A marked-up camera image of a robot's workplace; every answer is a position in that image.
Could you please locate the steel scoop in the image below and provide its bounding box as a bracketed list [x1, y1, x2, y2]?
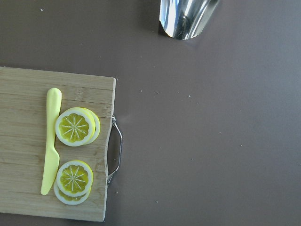
[159, 0, 220, 40]

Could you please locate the lemon slice near knife blade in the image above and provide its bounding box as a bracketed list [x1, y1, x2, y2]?
[54, 160, 94, 205]

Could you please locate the yellow plastic knife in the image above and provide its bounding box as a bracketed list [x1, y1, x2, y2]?
[40, 88, 62, 195]

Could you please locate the bamboo cutting board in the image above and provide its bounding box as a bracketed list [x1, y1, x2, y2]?
[0, 67, 116, 222]

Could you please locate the lemon slice near knife handle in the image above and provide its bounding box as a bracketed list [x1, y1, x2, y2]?
[55, 107, 101, 146]

